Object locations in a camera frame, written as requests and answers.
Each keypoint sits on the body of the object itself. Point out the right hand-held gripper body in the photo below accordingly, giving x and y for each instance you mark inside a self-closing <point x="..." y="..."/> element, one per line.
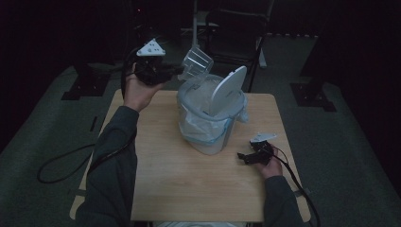
<point x="264" y="150"/>

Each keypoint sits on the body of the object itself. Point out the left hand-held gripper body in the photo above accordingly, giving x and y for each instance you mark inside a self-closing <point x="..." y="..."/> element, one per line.
<point x="150" y="67"/>

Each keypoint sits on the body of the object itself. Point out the clear plastic cup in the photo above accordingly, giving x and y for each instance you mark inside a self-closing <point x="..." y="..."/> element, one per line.
<point x="197" y="64"/>

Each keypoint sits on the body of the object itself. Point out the grey and white trash can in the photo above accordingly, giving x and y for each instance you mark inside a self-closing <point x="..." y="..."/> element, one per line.
<point x="208" y="145"/>

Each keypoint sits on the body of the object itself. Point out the person's right hand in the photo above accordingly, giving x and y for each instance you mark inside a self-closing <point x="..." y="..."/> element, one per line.
<point x="274" y="168"/>

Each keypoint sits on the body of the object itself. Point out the person's left hand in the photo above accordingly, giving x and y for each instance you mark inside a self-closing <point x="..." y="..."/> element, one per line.
<point x="138" y="93"/>

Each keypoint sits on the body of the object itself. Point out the white plastic trash bag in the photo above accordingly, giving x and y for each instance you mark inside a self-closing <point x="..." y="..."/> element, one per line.
<point x="200" y="126"/>

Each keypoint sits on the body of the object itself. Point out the white trash can lid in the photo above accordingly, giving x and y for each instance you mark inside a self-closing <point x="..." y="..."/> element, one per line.
<point x="227" y="90"/>

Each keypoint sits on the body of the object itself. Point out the black stand base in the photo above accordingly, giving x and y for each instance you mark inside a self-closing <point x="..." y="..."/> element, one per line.
<point x="86" y="86"/>
<point x="312" y="96"/>

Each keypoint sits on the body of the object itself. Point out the black folding chair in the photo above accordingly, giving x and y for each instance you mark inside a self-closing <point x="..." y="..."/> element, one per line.
<point x="235" y="38"/>

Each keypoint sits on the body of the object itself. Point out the black tape strip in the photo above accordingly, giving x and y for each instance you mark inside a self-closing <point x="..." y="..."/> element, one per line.
<point x="93" y="124"/>

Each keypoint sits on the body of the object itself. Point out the white desk frame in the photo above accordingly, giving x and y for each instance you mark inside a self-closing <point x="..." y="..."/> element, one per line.
<point x="193" y="31"/>

